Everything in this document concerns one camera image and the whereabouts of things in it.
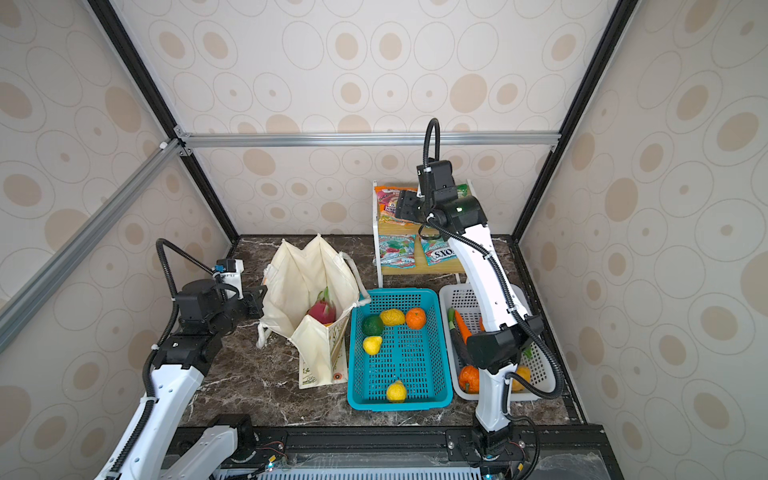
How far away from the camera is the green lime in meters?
0.90

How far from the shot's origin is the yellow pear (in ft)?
2.88

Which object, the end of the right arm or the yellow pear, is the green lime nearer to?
the yellow pear
